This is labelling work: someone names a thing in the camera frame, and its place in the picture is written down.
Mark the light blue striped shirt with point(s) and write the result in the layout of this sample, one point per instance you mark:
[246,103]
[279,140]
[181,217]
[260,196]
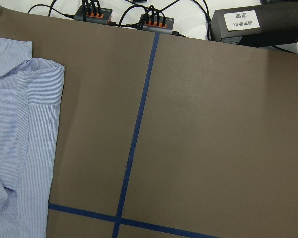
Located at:
[30,97]

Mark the orange black usb hub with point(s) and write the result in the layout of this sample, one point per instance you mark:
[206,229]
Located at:
[93,16]
[160,24]

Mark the black box with white label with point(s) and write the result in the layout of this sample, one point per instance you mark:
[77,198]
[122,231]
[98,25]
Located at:
[256,26]

